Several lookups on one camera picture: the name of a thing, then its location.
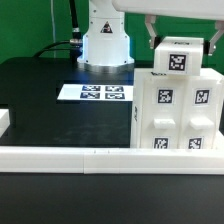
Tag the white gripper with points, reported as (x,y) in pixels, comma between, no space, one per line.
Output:
(197,9)

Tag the white cabinet top block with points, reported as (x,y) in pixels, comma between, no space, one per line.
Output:
(179,55)

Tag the white cabinet door panel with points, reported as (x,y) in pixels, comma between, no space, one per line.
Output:
(162,102)
(203,99)

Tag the white cabinet body box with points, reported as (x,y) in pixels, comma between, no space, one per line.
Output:
(140,76)

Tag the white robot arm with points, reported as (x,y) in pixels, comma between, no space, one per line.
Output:
(106,44)

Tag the white marker sheet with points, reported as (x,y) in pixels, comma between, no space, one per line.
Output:
(89,92)

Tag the white L-shaped obstacle frame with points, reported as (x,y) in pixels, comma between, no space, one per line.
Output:
(112,161)

